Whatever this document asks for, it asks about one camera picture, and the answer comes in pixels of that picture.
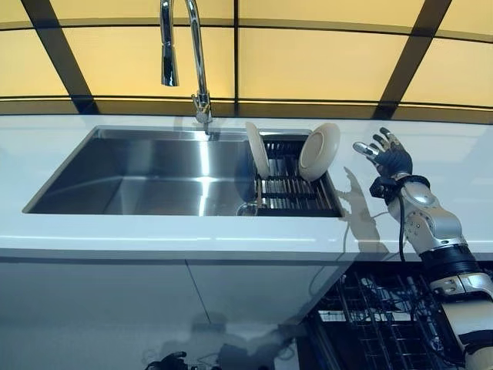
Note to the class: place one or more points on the cream plate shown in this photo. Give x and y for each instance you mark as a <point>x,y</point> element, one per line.
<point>319,152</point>
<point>257,148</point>

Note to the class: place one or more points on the black dish drying rack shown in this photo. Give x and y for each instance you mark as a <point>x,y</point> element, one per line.
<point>292,192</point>

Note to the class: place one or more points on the black dishwasher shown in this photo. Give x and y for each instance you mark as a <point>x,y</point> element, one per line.
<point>335,339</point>

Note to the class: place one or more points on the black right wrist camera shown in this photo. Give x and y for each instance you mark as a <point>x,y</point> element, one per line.
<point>381,189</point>

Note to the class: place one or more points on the stainless steel sink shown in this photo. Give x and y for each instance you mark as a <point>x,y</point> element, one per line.
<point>135,173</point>

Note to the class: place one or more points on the chrome gooseneck faucet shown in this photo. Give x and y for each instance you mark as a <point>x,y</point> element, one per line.
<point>198,58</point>

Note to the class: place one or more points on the glossy white cabinet door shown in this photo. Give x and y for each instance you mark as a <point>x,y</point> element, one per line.
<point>262,289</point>
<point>96,293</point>

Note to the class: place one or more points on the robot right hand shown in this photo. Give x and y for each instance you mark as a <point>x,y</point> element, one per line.
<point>394,160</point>

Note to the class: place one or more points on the round steel sink strainer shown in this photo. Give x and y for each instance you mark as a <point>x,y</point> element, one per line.
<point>246,209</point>

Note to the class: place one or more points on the robot right arm silver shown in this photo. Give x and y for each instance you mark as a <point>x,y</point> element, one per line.
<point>443,223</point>

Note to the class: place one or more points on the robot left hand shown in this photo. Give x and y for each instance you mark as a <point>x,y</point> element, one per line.
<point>169,362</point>

